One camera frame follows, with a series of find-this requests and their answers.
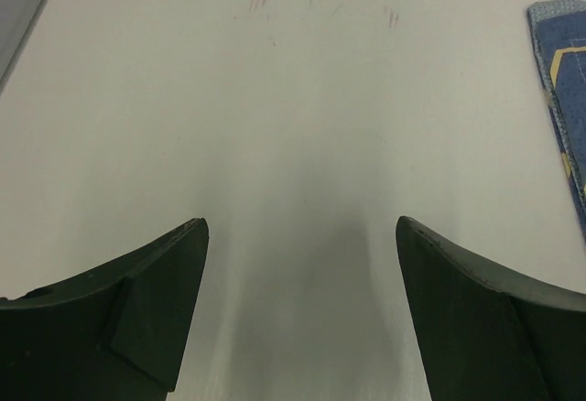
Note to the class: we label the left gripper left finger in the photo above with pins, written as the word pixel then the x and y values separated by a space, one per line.
pixel 115 332

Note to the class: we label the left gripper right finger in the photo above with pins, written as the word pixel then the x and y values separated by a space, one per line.
pixel 485 331

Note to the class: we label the blue cloth placemat fish print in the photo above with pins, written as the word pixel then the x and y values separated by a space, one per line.
pixel 557 30

